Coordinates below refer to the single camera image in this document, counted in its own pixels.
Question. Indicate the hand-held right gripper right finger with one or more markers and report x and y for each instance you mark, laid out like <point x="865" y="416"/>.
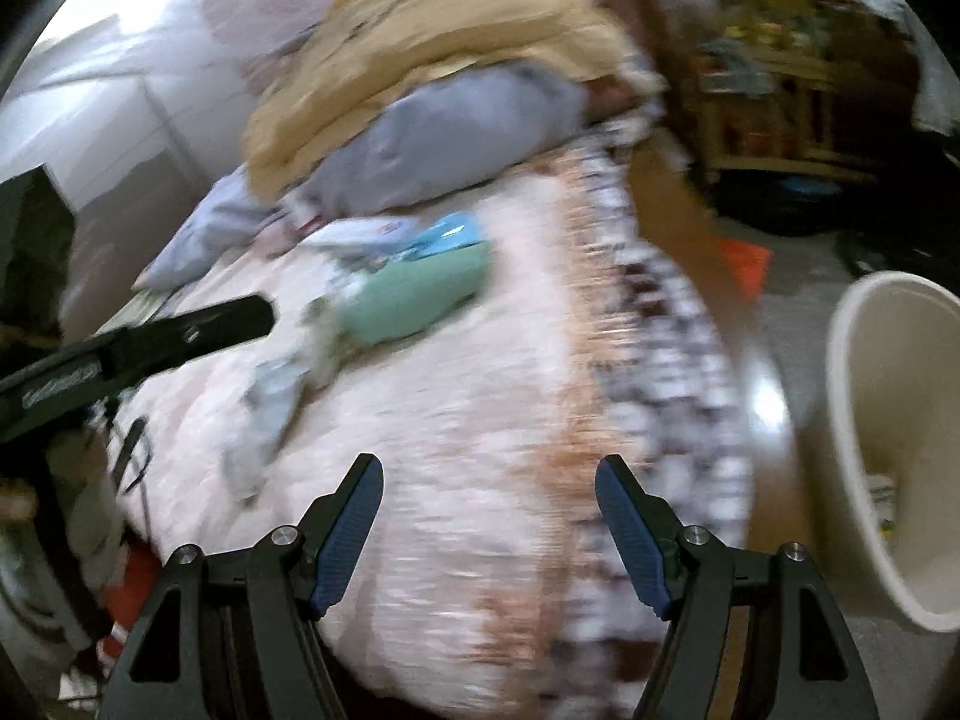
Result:
<point x="630" y="532"/>

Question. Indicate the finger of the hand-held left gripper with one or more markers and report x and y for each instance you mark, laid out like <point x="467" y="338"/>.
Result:
<point x="217" y="324"/>

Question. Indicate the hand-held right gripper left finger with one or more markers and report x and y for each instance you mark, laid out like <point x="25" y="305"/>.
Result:
<point x="349" y="532"/>

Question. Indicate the small blue white box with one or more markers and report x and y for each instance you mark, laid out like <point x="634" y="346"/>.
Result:
<point x="352" y="231"/>

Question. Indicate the blue snack bag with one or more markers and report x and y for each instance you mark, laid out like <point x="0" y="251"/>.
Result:
<point x="446" y="234"/>

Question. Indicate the white drink carton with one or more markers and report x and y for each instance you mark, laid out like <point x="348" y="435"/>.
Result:
<point x="885" y="502"/>

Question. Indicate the cream plastic bin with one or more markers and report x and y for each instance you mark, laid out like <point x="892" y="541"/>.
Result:
<point x="900" y="390"/>

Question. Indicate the grey crumpled cloth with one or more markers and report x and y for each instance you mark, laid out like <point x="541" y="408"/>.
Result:
<point x="270" y="397"/>

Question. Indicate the brown white patterned blanket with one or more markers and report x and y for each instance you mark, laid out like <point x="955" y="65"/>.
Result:
<point x="660" y="360"/>

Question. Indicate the pale pink quilted bedspread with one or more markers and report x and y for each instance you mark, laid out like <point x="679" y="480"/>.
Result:
<point x="480" y="405"/>

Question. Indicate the mint green object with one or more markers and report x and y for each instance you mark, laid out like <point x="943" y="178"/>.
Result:
<point x="409" y="300"/>

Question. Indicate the red cloth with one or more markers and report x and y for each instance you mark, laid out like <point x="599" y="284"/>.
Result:
<point x="127" y="592"/>

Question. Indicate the red-orange flat packet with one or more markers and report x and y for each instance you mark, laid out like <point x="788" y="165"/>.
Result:
<point x="746" y="262"/>

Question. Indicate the pink mosquito net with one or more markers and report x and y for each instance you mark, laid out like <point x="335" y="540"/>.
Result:
<point x="247" y="7"/>

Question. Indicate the yellow fringed blanket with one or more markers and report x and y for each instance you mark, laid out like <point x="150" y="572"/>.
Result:
<point x="420" y="37"/>

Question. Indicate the black bag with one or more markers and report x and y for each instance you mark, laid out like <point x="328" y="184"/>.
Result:
<point x="795" y="202"/>

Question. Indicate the wooden crib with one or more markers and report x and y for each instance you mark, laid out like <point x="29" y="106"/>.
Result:
<point x="787" y="67"/>

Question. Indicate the wooden bed frame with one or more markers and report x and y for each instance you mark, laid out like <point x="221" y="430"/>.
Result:
<point x="690" y="225"/>

